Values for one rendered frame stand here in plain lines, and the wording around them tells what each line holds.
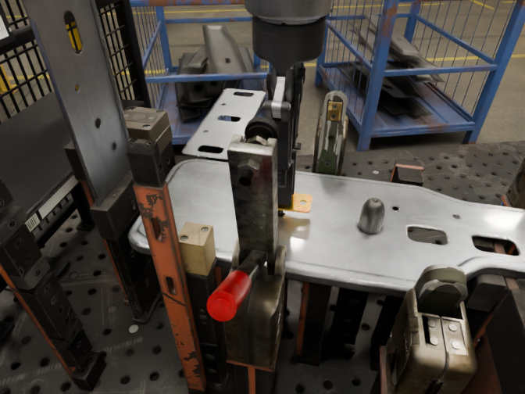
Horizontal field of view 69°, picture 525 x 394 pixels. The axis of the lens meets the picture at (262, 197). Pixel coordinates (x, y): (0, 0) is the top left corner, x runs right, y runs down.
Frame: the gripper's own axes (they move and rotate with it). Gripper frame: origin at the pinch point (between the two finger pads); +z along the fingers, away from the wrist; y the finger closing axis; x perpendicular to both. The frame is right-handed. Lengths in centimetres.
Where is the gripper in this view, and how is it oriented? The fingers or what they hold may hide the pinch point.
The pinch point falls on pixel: (283, 177)
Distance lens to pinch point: 51.4
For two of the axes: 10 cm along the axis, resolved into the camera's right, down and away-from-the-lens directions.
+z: 0.0, 7.7, 6.3
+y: 2.1, -6.2, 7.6
